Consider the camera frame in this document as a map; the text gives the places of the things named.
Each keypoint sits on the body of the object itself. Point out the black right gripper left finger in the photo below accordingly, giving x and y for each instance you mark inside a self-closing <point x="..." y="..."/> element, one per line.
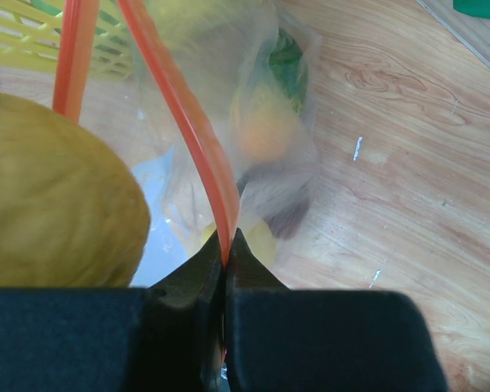
<point x="161" y="338"/>

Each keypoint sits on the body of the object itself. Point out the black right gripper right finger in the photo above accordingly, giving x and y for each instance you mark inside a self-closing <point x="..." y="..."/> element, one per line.
<point x="283" y="339"/>

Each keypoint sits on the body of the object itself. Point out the yellow plastic basket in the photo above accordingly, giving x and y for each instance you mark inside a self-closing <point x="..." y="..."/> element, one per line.
<point x="30" y="34"/>

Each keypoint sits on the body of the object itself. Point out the yellow apple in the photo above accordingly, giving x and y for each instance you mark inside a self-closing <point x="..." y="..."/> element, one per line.
<point x="259" y="239"/>

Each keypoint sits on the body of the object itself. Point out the dark red apple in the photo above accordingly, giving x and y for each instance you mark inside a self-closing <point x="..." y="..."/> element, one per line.
<point x="280" y="193"/>

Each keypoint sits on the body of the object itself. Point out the yellow lemon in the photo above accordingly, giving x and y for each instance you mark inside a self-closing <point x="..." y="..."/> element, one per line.
<point x="71" y="212"/>

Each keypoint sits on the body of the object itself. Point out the orange green mango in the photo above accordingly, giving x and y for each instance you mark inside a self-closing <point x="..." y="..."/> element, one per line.
<point x="265" y="123"/>

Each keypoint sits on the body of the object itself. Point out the clear zip top bag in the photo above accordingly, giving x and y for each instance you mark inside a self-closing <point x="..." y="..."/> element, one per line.
<point x="189" y="61"/>

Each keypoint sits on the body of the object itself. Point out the green cabbage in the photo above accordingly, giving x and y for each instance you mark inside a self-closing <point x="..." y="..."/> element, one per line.
<point x="290" y="69"/>

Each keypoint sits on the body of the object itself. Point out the green shirt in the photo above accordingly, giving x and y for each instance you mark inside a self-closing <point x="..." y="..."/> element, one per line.
<point x="474" y="8"/>

